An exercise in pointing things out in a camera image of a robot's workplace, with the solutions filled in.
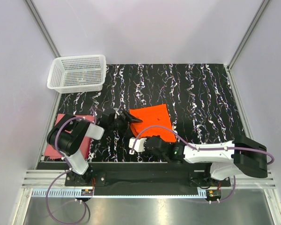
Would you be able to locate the folded pink t shirt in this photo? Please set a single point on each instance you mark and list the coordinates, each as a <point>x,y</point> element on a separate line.
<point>84,147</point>

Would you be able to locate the black marbled table mat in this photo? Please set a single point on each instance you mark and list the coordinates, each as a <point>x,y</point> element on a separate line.
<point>199,98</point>

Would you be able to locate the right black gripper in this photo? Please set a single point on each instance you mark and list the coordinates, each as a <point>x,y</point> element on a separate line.
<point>146,151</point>

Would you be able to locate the white plastic perforated basket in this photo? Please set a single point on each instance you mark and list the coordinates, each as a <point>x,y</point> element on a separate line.
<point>73,74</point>

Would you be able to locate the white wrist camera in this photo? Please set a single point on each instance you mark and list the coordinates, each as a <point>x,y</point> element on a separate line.
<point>136,145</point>
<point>117,110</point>

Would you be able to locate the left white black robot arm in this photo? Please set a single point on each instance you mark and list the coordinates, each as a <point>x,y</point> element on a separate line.
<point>67,136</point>

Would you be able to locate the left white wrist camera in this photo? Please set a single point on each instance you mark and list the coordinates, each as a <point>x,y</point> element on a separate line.
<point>117,110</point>

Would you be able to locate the left aluminium frame post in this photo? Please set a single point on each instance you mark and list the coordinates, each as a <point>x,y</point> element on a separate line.
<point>42,27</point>

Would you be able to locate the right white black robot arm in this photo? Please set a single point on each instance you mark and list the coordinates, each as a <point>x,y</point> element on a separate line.
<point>240,156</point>

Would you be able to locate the orange t shirt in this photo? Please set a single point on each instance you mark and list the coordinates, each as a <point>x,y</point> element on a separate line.
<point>151,116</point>

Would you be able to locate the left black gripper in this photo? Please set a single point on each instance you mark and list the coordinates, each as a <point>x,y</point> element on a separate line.
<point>129,119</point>

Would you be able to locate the right aluminium frame post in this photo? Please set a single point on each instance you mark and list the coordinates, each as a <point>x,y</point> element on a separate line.
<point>253,24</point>

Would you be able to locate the slotted cable duct rail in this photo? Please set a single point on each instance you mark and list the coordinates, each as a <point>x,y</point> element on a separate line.
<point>100,192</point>

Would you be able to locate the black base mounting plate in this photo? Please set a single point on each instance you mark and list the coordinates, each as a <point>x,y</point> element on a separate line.
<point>152,176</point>

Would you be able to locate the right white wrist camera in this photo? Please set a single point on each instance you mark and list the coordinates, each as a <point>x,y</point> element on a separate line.
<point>136,145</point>

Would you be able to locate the aluminium frame post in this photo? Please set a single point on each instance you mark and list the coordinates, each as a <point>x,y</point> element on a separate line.
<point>253,24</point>
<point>42,27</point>

